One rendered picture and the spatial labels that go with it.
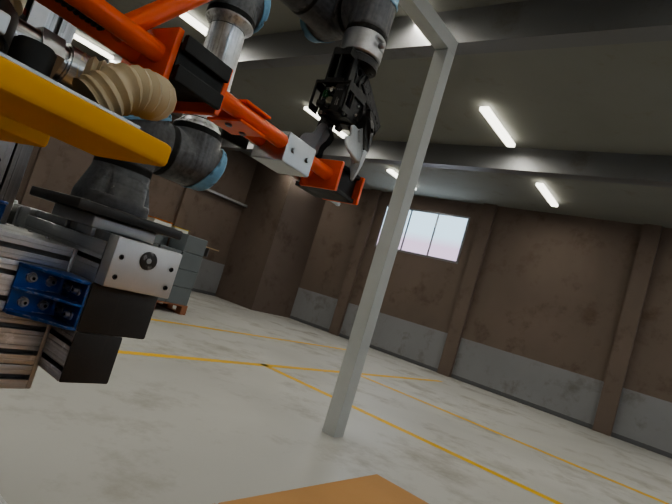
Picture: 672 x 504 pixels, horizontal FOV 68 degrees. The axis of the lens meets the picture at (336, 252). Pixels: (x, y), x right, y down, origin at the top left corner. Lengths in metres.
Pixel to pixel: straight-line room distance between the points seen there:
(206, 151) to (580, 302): 10.17
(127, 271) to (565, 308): 10.39
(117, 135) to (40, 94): 0.06
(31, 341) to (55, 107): 0.72
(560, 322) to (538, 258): 1.40
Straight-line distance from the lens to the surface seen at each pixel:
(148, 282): 0.98
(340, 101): 0.84
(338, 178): 0.81
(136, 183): 1.09
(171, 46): 0.58
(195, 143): 1.16
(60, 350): 1.02
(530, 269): 11.31
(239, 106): 0.65
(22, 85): 0.38
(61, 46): 0.54
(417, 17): 4.05
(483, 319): 11.41
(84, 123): 0.40
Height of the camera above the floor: 1.01
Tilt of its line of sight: 5 degrees up
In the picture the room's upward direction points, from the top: 17 degrees clockwise
